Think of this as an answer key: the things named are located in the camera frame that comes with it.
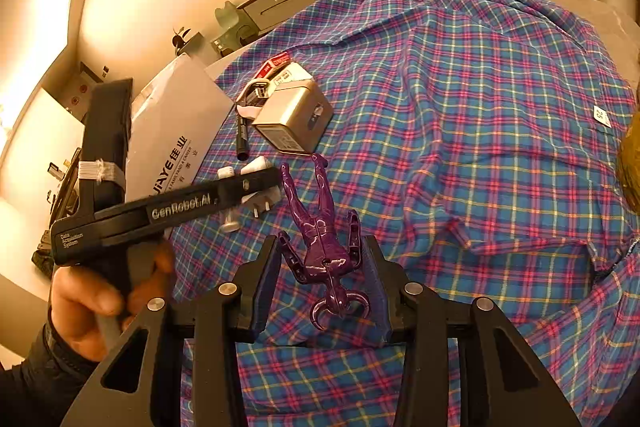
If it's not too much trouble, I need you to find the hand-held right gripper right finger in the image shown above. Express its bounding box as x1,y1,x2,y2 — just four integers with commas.
365,234,583,427

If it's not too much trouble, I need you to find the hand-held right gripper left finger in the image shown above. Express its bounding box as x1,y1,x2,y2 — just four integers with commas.
70,234,281,427

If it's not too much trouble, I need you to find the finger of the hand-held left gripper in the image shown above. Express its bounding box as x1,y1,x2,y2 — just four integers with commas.
217,168,284,208

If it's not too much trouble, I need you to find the white plug adapter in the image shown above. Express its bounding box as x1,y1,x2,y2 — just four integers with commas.
217,157,282,234

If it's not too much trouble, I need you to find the black marker pen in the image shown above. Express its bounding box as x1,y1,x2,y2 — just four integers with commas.
234,104,252,161

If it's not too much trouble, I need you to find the white cardboard box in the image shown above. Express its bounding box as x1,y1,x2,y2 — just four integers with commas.
122,53,236,212

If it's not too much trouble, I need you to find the purple action figure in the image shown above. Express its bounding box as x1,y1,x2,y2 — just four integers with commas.
277,153,372,332

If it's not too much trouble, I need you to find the silver metal box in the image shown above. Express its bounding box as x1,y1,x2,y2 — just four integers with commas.
251,79,334,156

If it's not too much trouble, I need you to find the white stapler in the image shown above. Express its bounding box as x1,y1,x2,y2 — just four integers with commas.
236,78,275,120

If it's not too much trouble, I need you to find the person's left forearm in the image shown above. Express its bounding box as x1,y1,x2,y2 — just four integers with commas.
0,307,108,427

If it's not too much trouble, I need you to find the person's left hand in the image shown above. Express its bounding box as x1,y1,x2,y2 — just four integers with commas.
52,238,177,363

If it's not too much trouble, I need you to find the white card box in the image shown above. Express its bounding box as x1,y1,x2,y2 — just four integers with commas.
270,63,313,91

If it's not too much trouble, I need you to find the red card box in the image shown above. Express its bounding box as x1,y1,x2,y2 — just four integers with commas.
254,54,292,81

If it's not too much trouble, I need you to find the white bin with plant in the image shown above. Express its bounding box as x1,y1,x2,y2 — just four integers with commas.
171,27,206,56

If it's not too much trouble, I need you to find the green plastic stool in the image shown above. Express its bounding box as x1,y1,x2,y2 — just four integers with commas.
215,1,257,58

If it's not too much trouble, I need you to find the blue plaid shirt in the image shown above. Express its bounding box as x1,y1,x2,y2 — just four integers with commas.
167,0,640,427

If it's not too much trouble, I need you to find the yellow-brown object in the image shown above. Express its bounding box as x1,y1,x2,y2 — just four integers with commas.
616,107,640,220

